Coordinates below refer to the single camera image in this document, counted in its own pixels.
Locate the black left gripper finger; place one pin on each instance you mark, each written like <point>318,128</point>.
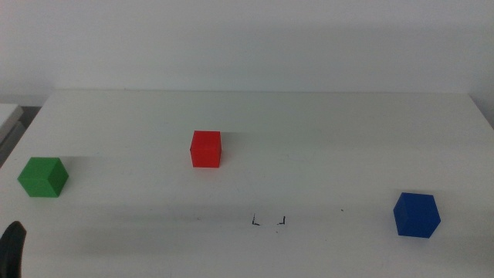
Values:
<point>12,251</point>

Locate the green cube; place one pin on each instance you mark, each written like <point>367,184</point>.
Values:
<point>40,178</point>

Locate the red cube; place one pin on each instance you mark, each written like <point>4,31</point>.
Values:
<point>205,150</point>

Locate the blue cube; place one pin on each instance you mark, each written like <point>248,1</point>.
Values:
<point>416,216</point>

